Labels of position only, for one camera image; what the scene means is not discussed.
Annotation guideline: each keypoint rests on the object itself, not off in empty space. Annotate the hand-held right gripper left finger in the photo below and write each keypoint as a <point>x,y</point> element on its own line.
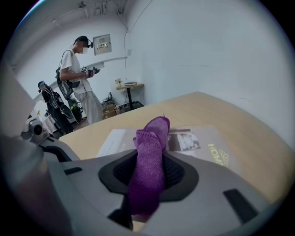
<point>92,184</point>

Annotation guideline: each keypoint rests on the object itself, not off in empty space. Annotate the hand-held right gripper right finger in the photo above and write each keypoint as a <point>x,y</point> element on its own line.
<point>207,184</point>

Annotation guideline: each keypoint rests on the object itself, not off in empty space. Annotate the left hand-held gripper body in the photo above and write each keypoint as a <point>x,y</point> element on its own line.
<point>35,130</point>

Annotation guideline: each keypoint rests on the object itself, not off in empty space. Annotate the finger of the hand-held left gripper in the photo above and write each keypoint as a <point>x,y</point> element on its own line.
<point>69,148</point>

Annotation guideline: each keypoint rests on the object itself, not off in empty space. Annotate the grey photo-cover book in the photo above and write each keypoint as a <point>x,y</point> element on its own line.
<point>207,138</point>

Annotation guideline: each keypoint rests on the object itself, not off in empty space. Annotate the purple cloth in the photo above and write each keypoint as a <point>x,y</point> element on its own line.
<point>147,172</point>

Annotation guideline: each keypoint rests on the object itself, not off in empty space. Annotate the brown cardboard box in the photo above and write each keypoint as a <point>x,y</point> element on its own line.
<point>110,111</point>

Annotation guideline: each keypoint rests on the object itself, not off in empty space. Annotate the small potted plant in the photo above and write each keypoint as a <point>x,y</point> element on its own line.
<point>118,81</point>

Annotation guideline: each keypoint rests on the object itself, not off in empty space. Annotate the small wooden side table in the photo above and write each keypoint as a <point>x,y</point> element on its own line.
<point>130,87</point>

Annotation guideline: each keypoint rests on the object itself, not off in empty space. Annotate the grey wall electrical panel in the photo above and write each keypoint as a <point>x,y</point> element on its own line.
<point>103,45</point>

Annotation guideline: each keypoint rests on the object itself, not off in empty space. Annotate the white wall socket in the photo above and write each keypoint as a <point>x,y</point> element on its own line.
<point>129,52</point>

